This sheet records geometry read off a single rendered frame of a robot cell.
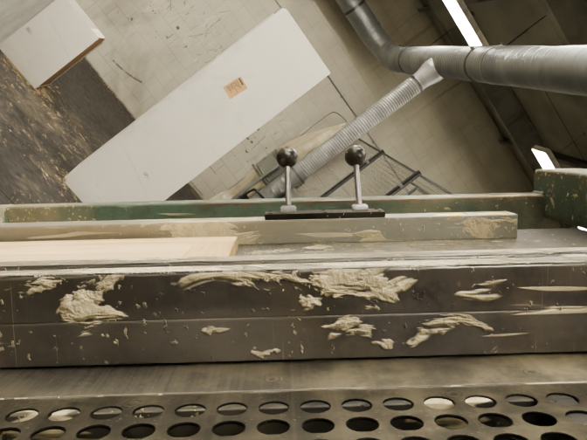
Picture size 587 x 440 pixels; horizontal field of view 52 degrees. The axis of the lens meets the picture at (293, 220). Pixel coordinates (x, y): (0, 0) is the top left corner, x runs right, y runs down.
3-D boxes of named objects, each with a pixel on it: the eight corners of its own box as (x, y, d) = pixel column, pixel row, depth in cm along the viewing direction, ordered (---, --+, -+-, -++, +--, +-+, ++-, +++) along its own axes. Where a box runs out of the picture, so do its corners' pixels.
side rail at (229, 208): (21, 255, 129) (17, 203, 128) (531, 242, 131) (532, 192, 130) (9, 260, 123) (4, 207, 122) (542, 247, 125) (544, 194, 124)
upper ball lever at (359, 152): (348, 221, 103) (342, 152, 108) (369, 220, 103) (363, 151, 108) (349, 211, 100) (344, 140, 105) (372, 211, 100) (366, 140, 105)
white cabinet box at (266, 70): (78, 164, 500) (275, 10, 489) (125, 216, 517) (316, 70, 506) (61, 179, 442) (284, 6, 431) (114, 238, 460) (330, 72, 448)
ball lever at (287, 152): (277, 223, 103) (276, 153, 108) (300, 222, 103) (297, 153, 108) (277, 213, 99) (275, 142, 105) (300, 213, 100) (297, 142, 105)
